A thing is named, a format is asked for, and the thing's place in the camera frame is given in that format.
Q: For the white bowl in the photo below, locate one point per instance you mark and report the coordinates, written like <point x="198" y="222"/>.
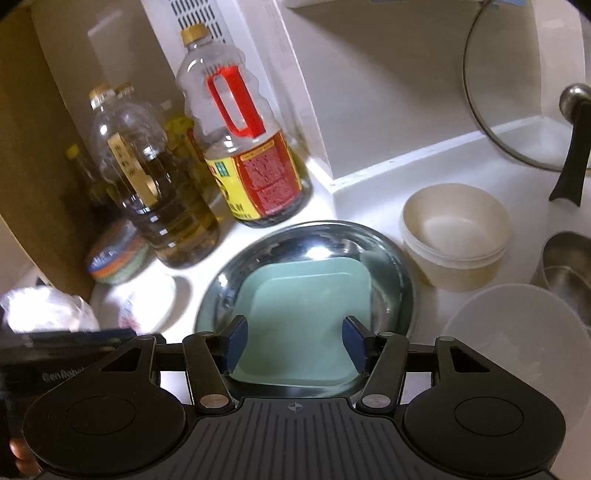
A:
<point x="534" y="335"/>

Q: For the white round lid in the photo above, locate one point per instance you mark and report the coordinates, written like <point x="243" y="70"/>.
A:
<point x="142" y="305"/>

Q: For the stainless steel pot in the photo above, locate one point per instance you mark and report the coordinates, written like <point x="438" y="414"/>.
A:
<point x="564" y="268"/>

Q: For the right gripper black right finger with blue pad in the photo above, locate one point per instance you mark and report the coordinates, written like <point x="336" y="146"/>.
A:
<point x="381" y="360"/>

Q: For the colourful round tin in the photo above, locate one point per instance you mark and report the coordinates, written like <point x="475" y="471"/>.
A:
<point x="118" y="254"/>

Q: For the cream plastic bowl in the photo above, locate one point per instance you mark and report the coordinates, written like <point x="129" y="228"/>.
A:
<point x="456" y="234"/>

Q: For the yellow oil bottle behind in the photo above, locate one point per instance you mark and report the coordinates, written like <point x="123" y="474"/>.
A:
<point x="180" y="141"/>

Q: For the glass pot lid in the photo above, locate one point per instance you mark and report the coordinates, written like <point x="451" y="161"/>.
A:
<point x="526" y="78"/>

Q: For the green square plate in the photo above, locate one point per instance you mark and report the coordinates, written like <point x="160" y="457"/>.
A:
<point x="294" y="312"/>

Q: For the white appliance with vents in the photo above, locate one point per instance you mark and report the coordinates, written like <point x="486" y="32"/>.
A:
<point x="252" y="36"/>

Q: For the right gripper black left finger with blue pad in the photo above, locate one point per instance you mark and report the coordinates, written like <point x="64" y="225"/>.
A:
<point x="209" y="357"/>

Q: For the white plastic bag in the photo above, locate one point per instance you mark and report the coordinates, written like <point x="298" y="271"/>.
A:
<point x="38" y="309"/>

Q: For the soy sauce bottle red handle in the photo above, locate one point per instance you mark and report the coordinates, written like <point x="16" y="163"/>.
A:
<point x="242" y="142"/>

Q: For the clear cooking oil bottle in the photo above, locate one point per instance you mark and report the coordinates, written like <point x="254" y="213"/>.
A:
<point x="152" y="187"/>

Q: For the small dark bottle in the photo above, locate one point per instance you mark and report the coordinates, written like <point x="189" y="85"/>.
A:
<point x="93" y="183"/>

